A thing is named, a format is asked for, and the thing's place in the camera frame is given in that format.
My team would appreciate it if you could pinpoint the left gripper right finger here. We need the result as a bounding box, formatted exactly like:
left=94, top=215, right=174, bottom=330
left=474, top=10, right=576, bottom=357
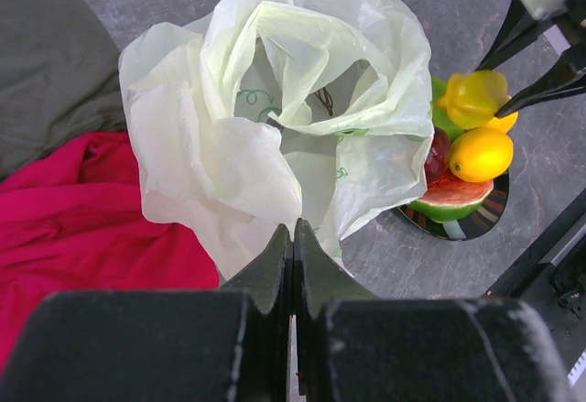
left=293, top=220, right=576, bottom=401

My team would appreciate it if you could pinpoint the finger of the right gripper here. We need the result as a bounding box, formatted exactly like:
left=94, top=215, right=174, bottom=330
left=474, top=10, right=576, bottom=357
left=476, top=0, right=563, bottom=71
left=495, top=47, right=585, bottom=118

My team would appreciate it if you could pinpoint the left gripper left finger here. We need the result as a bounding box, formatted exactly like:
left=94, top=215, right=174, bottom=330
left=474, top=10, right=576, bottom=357
left=1, top=226, right=291, bottom=401

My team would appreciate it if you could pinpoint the yellow fake starfruit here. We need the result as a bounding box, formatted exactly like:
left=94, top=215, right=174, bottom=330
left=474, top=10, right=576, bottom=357
left=437, top=71, right=508, bottom=130

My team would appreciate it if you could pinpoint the yellow fake fruit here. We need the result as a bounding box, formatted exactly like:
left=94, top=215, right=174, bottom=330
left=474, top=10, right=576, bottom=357
left=449, top=127, right=515, bottom=183

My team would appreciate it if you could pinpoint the green fake starfruit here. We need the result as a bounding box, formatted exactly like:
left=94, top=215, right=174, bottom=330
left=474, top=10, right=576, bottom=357
left=431, top=76, right=464, bottom=142

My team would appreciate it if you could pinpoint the dark red fake apple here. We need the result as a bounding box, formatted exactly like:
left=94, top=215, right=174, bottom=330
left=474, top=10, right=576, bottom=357
left=424, top=127, right=450, bottom=186

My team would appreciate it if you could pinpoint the fake watermelon slice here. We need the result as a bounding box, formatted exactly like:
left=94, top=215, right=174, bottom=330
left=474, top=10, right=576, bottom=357
left=408, top=173, right=494, bottom=223

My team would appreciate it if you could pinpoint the green avocado print plastic bag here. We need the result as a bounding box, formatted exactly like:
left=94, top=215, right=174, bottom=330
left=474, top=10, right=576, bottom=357
left=119, top=0, right=433, bottom=278

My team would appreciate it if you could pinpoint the brown rimmed ceramic plate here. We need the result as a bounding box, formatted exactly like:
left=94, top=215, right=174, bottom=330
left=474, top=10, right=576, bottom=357
left=398, top=172, right=509, bottom=241

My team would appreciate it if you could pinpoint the red cloth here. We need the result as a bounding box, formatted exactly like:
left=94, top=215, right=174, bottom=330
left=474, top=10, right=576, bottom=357
left=1, top=133, right=219, bottom=361

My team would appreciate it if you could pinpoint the olive green cloth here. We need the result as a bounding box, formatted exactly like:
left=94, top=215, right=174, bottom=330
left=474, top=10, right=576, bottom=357
left=1, top=0, right=126, bottom=179

